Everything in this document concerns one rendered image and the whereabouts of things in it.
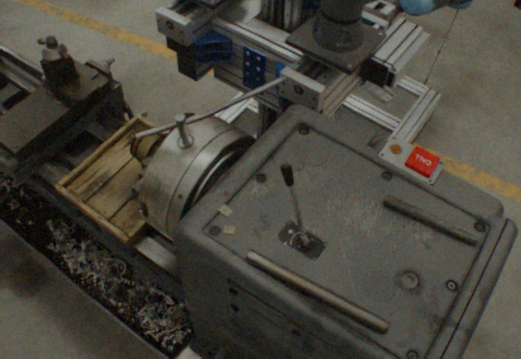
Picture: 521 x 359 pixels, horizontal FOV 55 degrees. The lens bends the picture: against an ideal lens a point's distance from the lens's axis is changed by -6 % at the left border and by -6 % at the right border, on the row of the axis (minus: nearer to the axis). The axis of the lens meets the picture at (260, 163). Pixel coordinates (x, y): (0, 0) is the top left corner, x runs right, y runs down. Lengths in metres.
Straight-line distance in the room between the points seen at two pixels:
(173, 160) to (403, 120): 1.74
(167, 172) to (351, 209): 0.40
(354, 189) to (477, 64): 2.60
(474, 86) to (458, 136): 0.46
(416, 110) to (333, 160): 1.70
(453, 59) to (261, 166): 2.60
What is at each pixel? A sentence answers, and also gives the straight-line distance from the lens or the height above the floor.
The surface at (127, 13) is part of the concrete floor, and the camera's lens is 3.74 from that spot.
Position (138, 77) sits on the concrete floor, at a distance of 3.20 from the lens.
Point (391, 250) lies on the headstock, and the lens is 1.02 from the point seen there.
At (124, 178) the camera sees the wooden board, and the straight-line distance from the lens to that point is 1.57.
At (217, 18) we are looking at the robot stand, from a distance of 1.78.
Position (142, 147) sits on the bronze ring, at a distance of 1.33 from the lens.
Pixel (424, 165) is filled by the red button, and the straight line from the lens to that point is 1.15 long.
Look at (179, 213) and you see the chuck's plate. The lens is 1.15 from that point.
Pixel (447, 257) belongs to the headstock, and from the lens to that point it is 1.05.
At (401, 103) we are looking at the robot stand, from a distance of 2.82.
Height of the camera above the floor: 2.12
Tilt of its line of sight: 52 degrees down
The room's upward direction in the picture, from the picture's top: 3 degrees clockwise
